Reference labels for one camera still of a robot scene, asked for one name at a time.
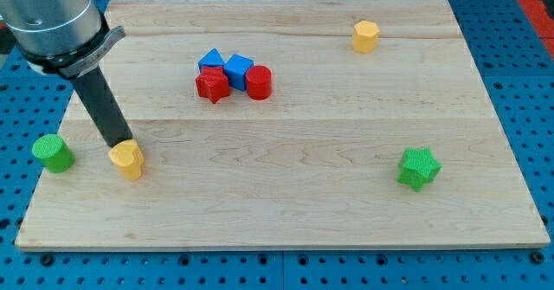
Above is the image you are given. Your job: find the blue cube block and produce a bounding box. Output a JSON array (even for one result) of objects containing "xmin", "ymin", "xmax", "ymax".
[{"xmin": 223, "ymin": 54, "xmax": 254, "ymax": 91}]

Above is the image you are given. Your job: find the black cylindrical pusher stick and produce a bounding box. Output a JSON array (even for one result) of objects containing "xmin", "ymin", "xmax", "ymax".
[{"xmin": 71, "ymin": 67, "xmax": 133, "ymax": 147}]

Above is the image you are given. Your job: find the yellow hexagon block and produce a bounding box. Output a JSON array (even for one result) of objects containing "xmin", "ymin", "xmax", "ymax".
[{"xmin": 351, "ymin": 21, "xmax": 380, "ymax": 54}]

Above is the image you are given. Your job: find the wooden board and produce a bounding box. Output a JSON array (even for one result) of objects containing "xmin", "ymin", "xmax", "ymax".
[{"xmin": 16, "ymin": 0, "xmax": 550, "ymax": 252}]

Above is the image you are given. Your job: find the blue triangle block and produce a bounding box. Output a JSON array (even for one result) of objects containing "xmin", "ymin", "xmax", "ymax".
[{"xmin": 198, "ymin": 48, "xmax": 225, "ymax": 72}]

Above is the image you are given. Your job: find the red star block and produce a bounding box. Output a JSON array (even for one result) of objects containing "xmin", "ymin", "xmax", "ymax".
[{"xmin": 196, "ymin": 66, "xmax": 230, "ymax": 104}]

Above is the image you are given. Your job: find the green cylinder block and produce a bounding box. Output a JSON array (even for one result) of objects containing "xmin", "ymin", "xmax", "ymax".
[{"xmin": 31, "ymin": 134, "xmax": 74, "ymax": 173}]

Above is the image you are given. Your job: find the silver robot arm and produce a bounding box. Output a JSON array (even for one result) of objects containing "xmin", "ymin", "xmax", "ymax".
[{"xmin": 1, "ymin": 0, "xmax": 133, "ymax": 147}]

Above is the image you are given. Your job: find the yellow heart block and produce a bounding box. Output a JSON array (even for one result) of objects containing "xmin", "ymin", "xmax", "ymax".
[{"xmin": 108, "ymin": 139, "xmax": 145, "ymax": 181}]

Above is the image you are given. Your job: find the green star block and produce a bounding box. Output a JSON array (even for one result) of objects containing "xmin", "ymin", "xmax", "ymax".
[{"xmin": 396, "ymin": 147, "xmax": 442, "ymax": 192}]

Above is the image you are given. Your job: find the red cylinder block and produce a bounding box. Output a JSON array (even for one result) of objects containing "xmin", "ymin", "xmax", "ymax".
[{"xmin": 245, "ymin": 65, "xmax": 272, "ymax": 100}]

